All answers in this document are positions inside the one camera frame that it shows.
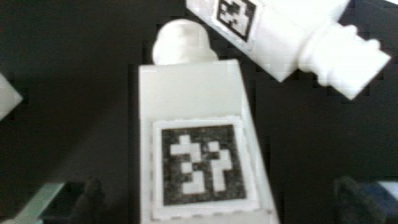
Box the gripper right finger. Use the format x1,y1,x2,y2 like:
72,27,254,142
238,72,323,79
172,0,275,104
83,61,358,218
333,176,398,224

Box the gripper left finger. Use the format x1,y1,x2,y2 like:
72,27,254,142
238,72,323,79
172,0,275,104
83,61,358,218
15,178,104,224

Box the white table leg angled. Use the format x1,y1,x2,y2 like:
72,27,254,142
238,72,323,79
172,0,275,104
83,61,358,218
138,19,280,224

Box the white table leg with tags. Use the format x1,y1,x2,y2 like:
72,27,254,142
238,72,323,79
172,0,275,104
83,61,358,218
184,0,390,98

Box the white table leg far left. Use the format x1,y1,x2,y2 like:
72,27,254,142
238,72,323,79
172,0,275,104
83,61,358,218
0,74,23,120

